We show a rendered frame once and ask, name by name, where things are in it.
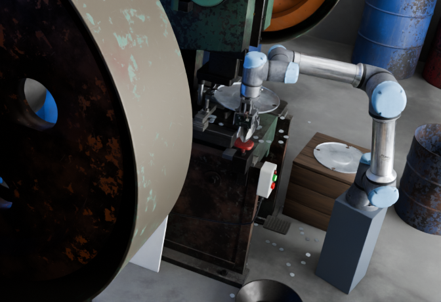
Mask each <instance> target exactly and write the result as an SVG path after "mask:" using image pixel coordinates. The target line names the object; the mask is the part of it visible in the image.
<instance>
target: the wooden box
mask: <svg viewBox="0 0 441 302"><path fill-rule="evenodd" d="M326 142H338V143H342V144H346V145H347V147H346V148H349V146H352V147H354V148H356V149H358V150H359V151H361V152H362V153H364V154H365V153H371V150H368V149H366V148H363V147H361V146H357V145H355V144H351V143H349V142H345V141H343V140H339V139H336V138H333V137H330V136H327V135H325V134H322V133H319V132H316V134H315V135H314V136H313V137H312V138H311V140H310V141H309V142H308V143H307V145H306V146H305V147H304V148H303V149H302V150H301V152H300V153H299V154H298V155H297V157H296V158H295V159H294V160H293V165H292V168H291V174H290V178H289V184H288V187H287V193H286V197H285V202H284V206H283V211H282V214H284V215H287V216H288V217H291V218H294V219H296V220H298V221H301V222H303V223H306V224H308V225H311V226H313V227H316V228H318V229H320V230H323V231H326V232H327V227H328V224H329V220H330V217H331V212H332V209H333V205H334V202H335V200H336V199H337V198H338V197H339V196H340V195H341V194H342V193H343V192H345V191H346V190H347V189H348V188H349V187H350V186H351V185H352V184H353V182H354V179H355V176H356V173H341V172H338V171H334V169H335V168H334V167H332V169H328V168H326V167H325V166H323V165H322V164H320V163H319V162H318V161H317V160H316V158H315V157H314V149H316V147H317V146H318V145H319V144H322V143H326Z"/></svg>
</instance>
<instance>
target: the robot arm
mask: <svg viewBox="0 0 441 302"><path fill-rule="evenodd" d="M299 73H300V74H306V75H310V76H315V77H320V78H324V79H330V80H333V81H340V82H343V83H349V84H352V86H353V87H354V88H358V89H361V90H363V91H365V92H366V94H367V96H368V97H369V115H370V116H371V117H372V118H373V119H372V134H371V153H365V154H363V155H362V157H361V158H360V161H359V162H360V163H359V165H358V169H357V172H356V176H355V179H354V182H353V184H352V185H351V186H350V188H349V189H348V190H347V192H346V196H345V198H346V200H347V202H348V203H349V204H350V205H351V206H352V207H355V208H356V209H359V210H362V211H375V210H377V209H378V208H379V207H380V208H383V207H388V206H391V205H392V204H394V203H395V202H396V201H397V199H398V196H399V194H398V190H397V188H396V172H395V170H393V162H394V144H395V134H396V119H398V118H399V117H400V116H401V113H402V111H403V109H404V108H405V106H406V95H405V92H404V90H403V88H402V87H401V86H400V85H399V83H398V82H397V81H396V79H395V78H394V76H393V75H392V74H391V73H390V72H389V71H387V70H385V69H383V68H379V67H376V66H372V65H368V64H362V63H359V64H357V65H355V64H349V63H346V62H341V61H337V60H332V59H328V58H322V57H319V56H313V55H310V54H304V53H298V52H295V51H289V50H287V49H286V48H285V47H284V46H282V45H274V46H272V47H271V48H270V49H269V51H268V60H267V59H266V55H265V54H264V53H260V52H257V51H251V52H248V53H247V54H246V56H245V60H244V64H243V74H242V79H241V87H240V97H241V100H240V106H239V107H238V108H237V110H236V111H235V112H234V118H235V120H233V124H235V122H236V125H237V126H238V132H237V135H236V136H237V137H240V139H241V141H242V142H247V141H248V140H249V139H250V137H251V136H252V134H253V133H254V132H255V130H256V128H257V127H258V126H259V118H260V116H259V111H258V110H260V108H261V103H260V102H258V100H259V97H260V94H261V91H262V90H263V88H261V87H262V84H263V81H273V82H279V83H295V82H296V81H297V78H298V75H299ZM236 114H237V115H236ZM235 115H236V117H235ZM245 128H247V132H246V136H245Z"/></svg>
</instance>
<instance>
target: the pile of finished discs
mask: <svg viewBox="0 0 441 302"><path fill-rule="evenodd" d="M346 147H347V145H346V144H342V143H338V142H326V143H322V144H319V145H318V146H317V147H316V149H320V151H318V150H316V149H314V157H315V158H316V160H317V161H318V162H319V163H320V164H322V165H323V166H325V167H326V168H328V169H332V167H334V168H335V169H334V171H338V172H341V173H356V172H357V169H358V165H359V163H360V162H359V161H360V158H361V157H362V155H363V154H364V153H362V152H361V151H359V150H358V149H356V148H354V147H352V146H349V148H346Z"/></svg>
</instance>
